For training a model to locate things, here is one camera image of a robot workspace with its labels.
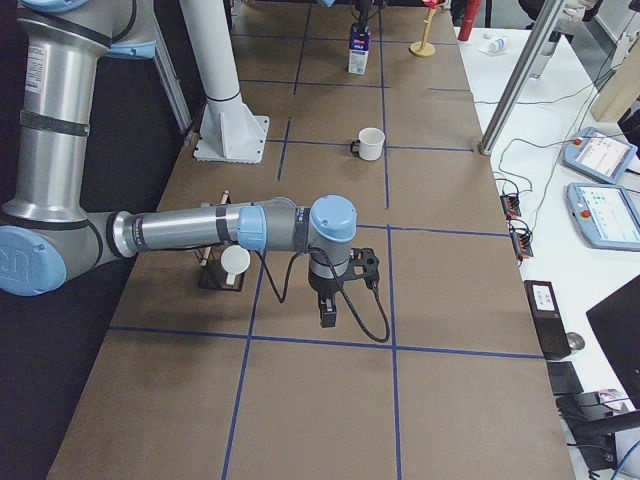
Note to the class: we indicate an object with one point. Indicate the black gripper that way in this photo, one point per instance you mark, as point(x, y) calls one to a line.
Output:
point(322, 286)
point(363, 16)

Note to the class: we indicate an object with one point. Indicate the blue milk carton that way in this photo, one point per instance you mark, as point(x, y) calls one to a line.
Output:
point(359, 46)

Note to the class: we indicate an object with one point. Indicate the white smiley mug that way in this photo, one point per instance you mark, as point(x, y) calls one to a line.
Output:
point(369, 144)

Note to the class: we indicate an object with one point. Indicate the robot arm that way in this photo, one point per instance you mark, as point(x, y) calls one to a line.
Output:
point(330, 3)
point(47, 239)

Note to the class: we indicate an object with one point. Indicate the wooden mug tree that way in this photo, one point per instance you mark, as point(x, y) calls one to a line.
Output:
point(423, 48)

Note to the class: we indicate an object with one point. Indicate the white ribbed HOME mug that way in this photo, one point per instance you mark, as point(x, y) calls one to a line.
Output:
point(234, 260)

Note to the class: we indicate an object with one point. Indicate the red bottle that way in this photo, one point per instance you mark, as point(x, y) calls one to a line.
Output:
point(470, 13)

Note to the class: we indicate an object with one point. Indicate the small white blue bottle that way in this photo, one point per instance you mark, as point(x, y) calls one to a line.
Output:
point(498, 44)

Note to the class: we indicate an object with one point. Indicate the white mounting pillar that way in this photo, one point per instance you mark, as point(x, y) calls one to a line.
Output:
point(229, 131)

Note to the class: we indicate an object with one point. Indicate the orange circuit board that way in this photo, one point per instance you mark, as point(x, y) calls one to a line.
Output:
point(521, 238)
point(511, 205)

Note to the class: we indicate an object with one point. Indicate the black box device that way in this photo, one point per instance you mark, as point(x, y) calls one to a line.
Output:
point(547, 319)

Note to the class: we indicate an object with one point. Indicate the teach pendant far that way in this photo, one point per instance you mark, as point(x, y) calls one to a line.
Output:
point(597, 155)

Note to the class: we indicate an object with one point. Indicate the teach pendant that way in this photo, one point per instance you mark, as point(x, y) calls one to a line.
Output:
point(605, 215)
point(597, 155)

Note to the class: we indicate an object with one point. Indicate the black monitor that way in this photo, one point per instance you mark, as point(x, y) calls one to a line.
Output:
point(615, 323)

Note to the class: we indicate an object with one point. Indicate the teach pendant near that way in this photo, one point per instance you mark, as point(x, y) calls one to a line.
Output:
point(605, 215)

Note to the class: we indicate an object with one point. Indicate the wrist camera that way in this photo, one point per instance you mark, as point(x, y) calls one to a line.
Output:
point(364, 265)

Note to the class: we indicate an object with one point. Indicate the black wire mug rack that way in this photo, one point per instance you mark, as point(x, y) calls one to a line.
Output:
point(212, 275)

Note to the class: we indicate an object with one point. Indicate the aluminium frame post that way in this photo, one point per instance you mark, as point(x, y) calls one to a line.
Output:
point(543, 27)

